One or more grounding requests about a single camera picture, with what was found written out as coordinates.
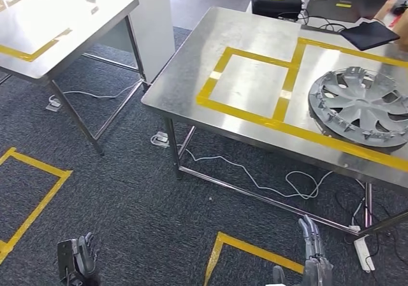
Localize white power strip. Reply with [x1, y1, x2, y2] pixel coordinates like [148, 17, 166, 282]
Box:
[353, 235, 376, 273]

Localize grey plastic wheel hubcap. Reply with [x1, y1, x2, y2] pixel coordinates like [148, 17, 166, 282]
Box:
[308, 66, 408, 148]

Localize black flat pad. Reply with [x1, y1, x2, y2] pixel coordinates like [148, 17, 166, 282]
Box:
[339, 20, 400, 52]

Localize white floor cable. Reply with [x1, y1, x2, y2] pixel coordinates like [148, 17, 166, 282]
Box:
[49, 80, 141, 108]
[151, 134, 334, 201]

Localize black floor cables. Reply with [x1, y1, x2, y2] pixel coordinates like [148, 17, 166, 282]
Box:
[335, 187, 408, 276]

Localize black hard case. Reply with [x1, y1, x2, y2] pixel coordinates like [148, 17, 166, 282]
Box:
[251, 0, 303, 20]

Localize white panel desk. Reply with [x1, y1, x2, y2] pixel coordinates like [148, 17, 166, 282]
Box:
[129, 0, 176, 85]

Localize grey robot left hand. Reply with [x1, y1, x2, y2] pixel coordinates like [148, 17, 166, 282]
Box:
[71, 232, 100, 286]

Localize white top steel leg table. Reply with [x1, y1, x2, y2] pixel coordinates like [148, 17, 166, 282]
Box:
[0, 0, 150, 156]

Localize yellow floor tape square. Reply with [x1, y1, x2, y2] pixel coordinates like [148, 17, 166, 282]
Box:
[203, 231, 305, 286]
[0, 147, 73, 264]

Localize stainless steel workbench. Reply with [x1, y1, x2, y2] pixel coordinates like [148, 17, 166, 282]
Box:
[141, 6, 408, 238]

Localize floor power socket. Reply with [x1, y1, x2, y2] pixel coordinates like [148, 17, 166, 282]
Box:
[45, 96, 63, 113]
[150, 131, 169, 148]

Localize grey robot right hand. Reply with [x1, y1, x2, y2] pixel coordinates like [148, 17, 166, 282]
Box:
[272, 215, 334, 286]

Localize black desk cables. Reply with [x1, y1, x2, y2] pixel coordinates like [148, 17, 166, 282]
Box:
[277, 7, 348, 34]

